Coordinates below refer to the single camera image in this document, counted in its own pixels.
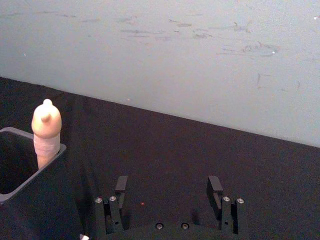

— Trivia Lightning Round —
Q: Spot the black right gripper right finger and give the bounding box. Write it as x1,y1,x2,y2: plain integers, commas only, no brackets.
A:
206,175,248,235

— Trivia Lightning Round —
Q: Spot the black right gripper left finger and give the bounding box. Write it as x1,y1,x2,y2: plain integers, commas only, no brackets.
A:
94,175,129,235

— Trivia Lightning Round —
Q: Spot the black table cloth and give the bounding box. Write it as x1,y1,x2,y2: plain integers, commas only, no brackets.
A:
0,76,320,240

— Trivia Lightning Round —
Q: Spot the black rack box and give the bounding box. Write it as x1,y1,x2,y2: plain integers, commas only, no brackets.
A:
0,126,85,240

